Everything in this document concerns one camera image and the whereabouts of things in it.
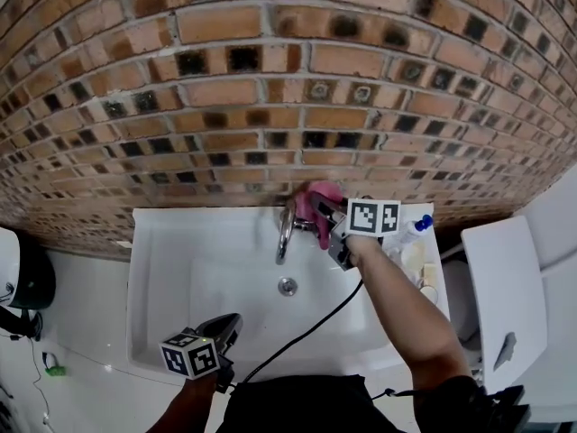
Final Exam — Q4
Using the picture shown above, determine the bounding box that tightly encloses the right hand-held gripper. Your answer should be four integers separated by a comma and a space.
307, 191, 401, 271

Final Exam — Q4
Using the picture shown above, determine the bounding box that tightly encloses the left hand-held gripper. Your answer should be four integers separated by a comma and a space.
160, 312, 244, 394

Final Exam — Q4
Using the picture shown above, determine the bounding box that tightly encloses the pink cloth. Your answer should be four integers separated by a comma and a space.
295, 179, 344, 251

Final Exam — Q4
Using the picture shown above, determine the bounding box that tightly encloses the chrome faucet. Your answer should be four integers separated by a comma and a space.
274, 203, 316, 266

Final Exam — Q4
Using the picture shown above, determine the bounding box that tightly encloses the person's right forearm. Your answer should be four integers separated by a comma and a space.
349, 236, 472, 394

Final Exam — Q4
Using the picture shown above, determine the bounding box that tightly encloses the person's left forearm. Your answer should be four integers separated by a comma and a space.
146, 372, 226, 433

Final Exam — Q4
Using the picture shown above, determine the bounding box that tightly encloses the white bottle with blue cap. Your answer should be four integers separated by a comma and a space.
385, 214, 435, 252

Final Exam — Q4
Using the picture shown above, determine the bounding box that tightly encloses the white ceramic sink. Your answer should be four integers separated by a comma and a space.
125, 202, 452, 381

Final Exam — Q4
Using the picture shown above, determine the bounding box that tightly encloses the person's black clothing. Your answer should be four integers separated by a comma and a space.
215, 373, 488, 433

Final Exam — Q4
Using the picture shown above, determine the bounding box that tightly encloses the small green object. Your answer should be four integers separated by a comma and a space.
42, 352, 68, 377

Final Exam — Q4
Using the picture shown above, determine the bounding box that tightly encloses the black and white bin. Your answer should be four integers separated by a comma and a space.
0, 226, 58, 310

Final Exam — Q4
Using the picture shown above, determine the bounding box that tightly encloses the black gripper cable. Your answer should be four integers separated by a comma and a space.
234, 277, 365, 385

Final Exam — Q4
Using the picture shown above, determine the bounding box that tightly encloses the thin floor cable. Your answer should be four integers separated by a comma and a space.
30, 338, 51, 433

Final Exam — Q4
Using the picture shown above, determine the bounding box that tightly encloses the black strap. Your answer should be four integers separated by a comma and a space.
0, 307, 44, 342

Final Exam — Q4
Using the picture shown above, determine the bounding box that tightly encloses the grey door handle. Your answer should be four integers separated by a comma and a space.
492, 331, 518, 373

